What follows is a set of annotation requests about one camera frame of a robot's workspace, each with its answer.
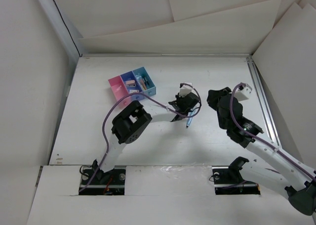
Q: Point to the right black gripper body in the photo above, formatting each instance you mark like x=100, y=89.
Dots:
x=214, y=102

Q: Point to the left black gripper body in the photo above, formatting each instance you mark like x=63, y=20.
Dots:
x=178, y=98

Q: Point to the light blue cutter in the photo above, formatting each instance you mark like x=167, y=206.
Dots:
x=189, y=120

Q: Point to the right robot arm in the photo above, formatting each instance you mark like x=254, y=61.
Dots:
x=288, y=177

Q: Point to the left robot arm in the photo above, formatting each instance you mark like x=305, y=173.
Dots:
x=130, y=123

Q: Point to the light blue container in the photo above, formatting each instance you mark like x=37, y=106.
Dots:
x=143, y=72

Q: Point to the dark blue container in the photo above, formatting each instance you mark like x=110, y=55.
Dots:
x=131, y=76

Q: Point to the pink container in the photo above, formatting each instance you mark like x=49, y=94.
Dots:
x=119, y=90

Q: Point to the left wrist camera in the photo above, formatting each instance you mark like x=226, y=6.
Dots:
x=185, y=89

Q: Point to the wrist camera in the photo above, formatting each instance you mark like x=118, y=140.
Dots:
x=185, y=89
x=243, y=92

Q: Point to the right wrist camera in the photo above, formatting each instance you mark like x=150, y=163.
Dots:
x=243, y=92

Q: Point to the aluminium rail right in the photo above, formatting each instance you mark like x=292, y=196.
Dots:
x=267, y=115

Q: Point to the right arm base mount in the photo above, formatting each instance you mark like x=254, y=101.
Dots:
x=228, y=180

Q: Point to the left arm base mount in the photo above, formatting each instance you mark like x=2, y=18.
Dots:
x=111, y=183

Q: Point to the aluminium post left corner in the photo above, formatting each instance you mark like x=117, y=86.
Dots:
x=65, y=30

